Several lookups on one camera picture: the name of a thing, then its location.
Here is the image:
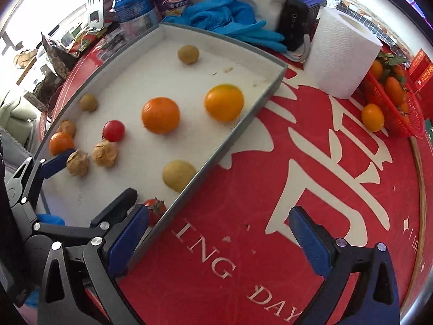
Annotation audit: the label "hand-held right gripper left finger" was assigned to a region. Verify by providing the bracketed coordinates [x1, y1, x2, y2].
[37, 204, 149, 325]

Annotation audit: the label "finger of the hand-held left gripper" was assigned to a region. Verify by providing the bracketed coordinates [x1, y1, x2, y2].
[7, 149, 76, 210]
[32, 188, 137, 241]

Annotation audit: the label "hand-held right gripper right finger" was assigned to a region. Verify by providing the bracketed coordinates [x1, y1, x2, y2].
[289, 206, 401, 325]

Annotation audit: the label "small orange tangerine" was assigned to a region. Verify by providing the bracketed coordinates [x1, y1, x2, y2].
[49, 132, 75, 156]

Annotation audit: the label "red cherry tomato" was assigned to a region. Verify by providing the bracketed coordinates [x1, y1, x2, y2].
[103, 121, 126, 142]
[144, 198, 167, 227]

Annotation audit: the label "olive-brown kiwi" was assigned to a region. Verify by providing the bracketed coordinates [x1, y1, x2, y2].
[178, 45, 200, 65]
[79, 94, 99, 112]

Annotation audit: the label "large olive kiwi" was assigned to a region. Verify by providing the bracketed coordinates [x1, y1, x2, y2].
[162, 160, 197, 193]

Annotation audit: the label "grey tray with white inside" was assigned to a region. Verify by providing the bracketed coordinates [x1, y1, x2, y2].
[32, 23, 288, 276]

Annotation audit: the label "yellowish orange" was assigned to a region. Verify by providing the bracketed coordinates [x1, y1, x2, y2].
[361, 103, 385, 132]
[204, 84, 245, 123]

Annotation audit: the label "pale leather sofa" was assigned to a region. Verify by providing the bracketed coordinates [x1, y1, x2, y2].
[0, 96, 38, 150]

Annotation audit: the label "dark patterned bag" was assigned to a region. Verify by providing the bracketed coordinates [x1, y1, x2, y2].
[41, 32, 77, 78]

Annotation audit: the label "red snack packet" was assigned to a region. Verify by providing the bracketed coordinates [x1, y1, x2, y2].
[69, 29, 112, 53]

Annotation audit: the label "wooden back scratcher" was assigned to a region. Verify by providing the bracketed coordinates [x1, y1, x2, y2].
[409, 137, 427, 278]

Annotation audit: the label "red plastic basket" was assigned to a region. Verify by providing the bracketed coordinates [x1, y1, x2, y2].
[363, 52, 425, 139]

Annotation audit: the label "blue ribbed can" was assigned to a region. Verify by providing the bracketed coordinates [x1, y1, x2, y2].
[113, 0, 159, 36]

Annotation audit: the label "pile of leafy tangerines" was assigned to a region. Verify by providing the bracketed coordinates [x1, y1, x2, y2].
[369, 52, 411, 114]

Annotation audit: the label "white paper towel roll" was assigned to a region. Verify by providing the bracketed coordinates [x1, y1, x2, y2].
[303, 7, 384, 99]

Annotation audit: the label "stack of red gift boxes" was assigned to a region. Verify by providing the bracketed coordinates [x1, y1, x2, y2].
[408, 48, 433, 92]

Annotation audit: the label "black electronic device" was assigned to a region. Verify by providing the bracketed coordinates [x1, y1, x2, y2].
[278, 0, 310, 52]

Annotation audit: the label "blue rubber gloves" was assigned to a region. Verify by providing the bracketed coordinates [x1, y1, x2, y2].
[164, 0, 288, 53]

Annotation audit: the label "checkered cloth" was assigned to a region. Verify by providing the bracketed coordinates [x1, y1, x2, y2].
[325, 0, 406, 55]

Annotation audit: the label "white cable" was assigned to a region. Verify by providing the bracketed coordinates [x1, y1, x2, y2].
[286, 35, 313, 62]

